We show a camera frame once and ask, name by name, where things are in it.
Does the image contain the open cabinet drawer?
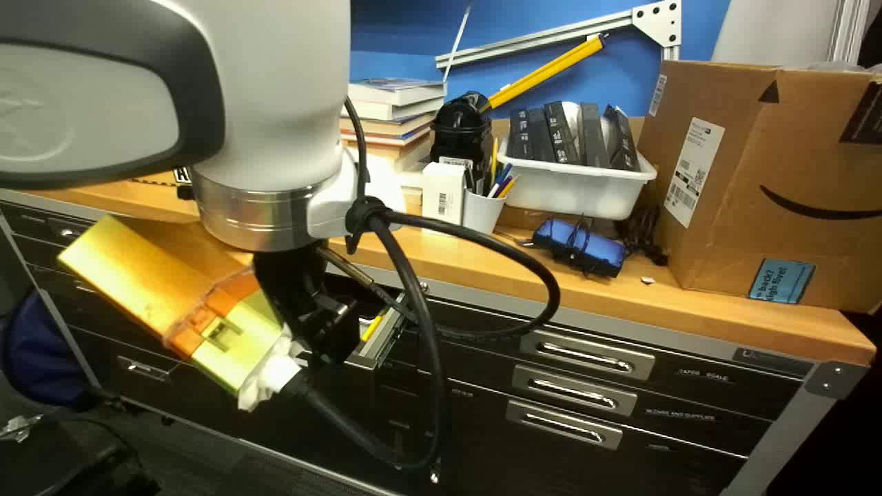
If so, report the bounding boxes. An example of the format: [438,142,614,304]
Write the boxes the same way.
[345,296,411,375]

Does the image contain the black block in bin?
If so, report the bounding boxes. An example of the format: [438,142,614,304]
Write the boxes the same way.
[504,105,553,165]
[542,99,585,169]
[597,103,643,173]

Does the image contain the white cover book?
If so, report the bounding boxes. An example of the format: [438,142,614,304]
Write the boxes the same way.
[348,78,450,114]

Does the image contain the orange spine book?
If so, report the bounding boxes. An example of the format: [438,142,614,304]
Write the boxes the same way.
[340,118,435,147]

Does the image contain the black drawer cabinet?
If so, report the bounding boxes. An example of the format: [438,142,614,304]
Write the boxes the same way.
[0,197,821,496]

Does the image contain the aluminium rail with bracket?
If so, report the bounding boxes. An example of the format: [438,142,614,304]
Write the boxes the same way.
[433,0,686,74]

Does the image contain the thin white rod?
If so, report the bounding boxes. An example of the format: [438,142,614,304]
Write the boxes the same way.
[440,4,477,98]

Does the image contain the grey metal bench leg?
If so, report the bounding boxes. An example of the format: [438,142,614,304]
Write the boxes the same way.
[720,359,872,496]

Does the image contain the silver drawer handle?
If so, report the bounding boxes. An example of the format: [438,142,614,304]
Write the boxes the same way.
[502,397,625,452]
[517,328,659,384]
[511,365,640,423]

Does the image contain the dark blue cloth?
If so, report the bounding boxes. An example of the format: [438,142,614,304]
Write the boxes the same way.
[0,289,97,412]

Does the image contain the blue back panel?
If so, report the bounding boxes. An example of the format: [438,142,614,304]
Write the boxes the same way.
[348,0,737,118]

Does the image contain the white plastic bin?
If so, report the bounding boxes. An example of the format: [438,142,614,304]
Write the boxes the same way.
[497,149,661,223]

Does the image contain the yellow level tool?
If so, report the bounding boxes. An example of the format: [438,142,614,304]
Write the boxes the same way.
[484,34,608,114]

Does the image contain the brown cardboard shipping box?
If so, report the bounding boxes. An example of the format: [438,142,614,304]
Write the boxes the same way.
[636,58,882,318]

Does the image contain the small white box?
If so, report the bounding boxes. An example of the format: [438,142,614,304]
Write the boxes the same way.
[420,158,471,227]

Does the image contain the cream thick book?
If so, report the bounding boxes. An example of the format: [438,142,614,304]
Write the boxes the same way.
[342,136,435,173]

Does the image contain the dark blue toy object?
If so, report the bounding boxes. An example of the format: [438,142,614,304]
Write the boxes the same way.
[530,218,630,280]

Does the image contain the white thick book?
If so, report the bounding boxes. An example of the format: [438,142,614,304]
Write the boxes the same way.
[342,103,446,129]

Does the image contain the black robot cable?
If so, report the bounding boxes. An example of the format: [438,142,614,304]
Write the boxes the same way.
[340,95,566,489]

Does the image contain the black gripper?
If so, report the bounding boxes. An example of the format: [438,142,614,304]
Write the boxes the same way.
[250,244,371,369]

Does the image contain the white pen cup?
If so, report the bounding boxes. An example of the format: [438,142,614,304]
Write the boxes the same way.
[460,189,508,238]

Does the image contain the yellow wooden block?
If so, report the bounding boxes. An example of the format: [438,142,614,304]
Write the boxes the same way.
[54,216,312,415]

